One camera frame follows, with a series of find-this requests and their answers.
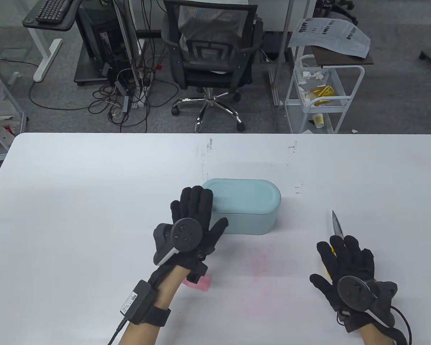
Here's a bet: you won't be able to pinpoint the person's right hand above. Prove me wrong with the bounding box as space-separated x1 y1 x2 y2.
310 235 375 326

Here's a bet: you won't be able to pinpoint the person's left hand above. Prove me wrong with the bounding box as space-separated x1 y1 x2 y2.
170 186 229 273

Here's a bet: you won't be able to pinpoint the yellow and red scissors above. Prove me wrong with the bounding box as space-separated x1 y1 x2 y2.
325 210 345 282

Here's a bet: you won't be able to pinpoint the mint green lidded box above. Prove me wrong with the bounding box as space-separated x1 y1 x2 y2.
201 179 282 235

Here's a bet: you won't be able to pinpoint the pink waste paper sheet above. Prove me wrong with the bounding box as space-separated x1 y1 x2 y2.
181 275 212 291

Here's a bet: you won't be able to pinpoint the person's left forearm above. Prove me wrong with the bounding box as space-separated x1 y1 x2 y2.
119 266 189 345

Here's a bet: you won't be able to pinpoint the black and white hand controller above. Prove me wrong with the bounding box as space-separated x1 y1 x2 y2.
337 276 398 326
153 218 204 266

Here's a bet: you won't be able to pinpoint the black wristband with battery pack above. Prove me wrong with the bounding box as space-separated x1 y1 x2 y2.
120 280 171 327

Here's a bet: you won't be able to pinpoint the white power strip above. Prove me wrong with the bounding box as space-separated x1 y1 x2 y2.
130 81 146 110

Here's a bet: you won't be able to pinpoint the black mesh office chair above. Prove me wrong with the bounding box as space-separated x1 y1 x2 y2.
161 0 264 133

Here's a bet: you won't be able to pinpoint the black wheeled cart base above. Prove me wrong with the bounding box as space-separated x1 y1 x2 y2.
74 54 116 86

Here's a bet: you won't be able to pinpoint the yellow packet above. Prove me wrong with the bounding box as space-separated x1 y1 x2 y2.
311 84 335 107

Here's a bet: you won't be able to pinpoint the heap of white paper scraps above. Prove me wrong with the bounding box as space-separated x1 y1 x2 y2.
296 68 329 105

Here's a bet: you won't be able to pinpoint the white rolling cart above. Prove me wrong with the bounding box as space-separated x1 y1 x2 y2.
284 54 365 134

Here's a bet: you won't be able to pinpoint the brown board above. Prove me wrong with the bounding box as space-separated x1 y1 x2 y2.
311 45 375 67

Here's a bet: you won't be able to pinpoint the black computer tower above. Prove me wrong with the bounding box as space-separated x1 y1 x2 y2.
75 0 130 72

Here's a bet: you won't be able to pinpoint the printed newspaper sheet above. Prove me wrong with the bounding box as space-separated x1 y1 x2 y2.
287 17 371 59

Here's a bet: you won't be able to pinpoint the white metal rack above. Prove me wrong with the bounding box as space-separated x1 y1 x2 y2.
0 54 27 164

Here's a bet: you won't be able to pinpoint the black desk with white leg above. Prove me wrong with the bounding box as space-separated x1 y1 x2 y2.
22 0 83 82

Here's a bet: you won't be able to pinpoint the black keyboard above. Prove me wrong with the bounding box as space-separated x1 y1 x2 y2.
36 0 74 24

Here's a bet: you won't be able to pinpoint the black chair base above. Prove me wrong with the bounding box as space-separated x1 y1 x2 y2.
314 0 358 26

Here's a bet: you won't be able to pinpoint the tangle of black cables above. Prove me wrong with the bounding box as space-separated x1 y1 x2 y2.
29 36 180 132

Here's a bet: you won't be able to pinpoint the silver aluminium post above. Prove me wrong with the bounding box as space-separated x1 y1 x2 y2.
269 0 297 106
113 0 144 108

